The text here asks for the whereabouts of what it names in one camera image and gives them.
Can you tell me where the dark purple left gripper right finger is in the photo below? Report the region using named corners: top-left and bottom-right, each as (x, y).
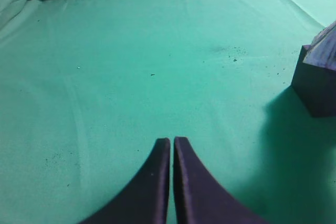
top-left (174, 137), bottom-right (267, 224)

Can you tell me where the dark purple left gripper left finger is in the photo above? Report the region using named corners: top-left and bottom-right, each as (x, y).
top-left (83, 138), bottom-right (171, 224)

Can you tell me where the dark purple cube block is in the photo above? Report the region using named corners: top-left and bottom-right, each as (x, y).
top-left (291, 45), bottom-right (335, 118)

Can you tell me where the white purple square pyramid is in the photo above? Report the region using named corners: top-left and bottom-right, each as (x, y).
top-left (303, 22), bottom-right (335, 71)

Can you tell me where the green table cloth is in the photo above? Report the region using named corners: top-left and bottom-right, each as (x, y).
top-left (1, 0), bottom-right (335, 223)

